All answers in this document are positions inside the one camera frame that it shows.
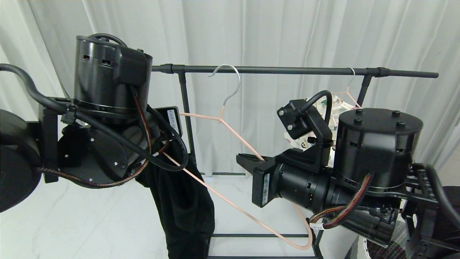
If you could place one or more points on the cream printed shorts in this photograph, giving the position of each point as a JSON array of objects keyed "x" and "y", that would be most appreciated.
[{"x": 337, "y": 108}]

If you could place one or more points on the black clothes rack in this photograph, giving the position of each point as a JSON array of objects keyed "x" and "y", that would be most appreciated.
[{"x": 287, "y": 70}]

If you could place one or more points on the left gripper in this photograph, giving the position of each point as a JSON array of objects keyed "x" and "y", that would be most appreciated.
[{"x": 163, "y": 122}]

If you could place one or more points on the pink clothes hanger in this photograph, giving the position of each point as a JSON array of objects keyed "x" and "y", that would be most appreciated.
[
  {"x": 350, "y": 91},
  {"x": 237, "y": 136}
]

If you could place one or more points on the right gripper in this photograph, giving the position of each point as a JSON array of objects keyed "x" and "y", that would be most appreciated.
[{"x": 298, "y": 187}]

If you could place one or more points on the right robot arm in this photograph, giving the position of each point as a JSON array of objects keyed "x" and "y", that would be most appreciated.
[{"x": 377, "y": 144}]

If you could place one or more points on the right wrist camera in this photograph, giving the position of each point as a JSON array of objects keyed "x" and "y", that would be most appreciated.
[{"x": 302, "y": 122}]

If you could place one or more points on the white curtain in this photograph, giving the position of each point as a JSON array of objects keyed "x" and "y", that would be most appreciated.
[{"x": 251, "y": 32}]

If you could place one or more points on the white laundry basket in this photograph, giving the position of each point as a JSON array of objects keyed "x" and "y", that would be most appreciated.
[{"x": 391, "y": 244}]

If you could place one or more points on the black garment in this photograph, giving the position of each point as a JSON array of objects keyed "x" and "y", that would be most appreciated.
[{"x": 187, "y": 208}]

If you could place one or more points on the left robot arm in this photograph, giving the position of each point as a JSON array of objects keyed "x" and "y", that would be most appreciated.
[{"x": 97, "y": 82}]

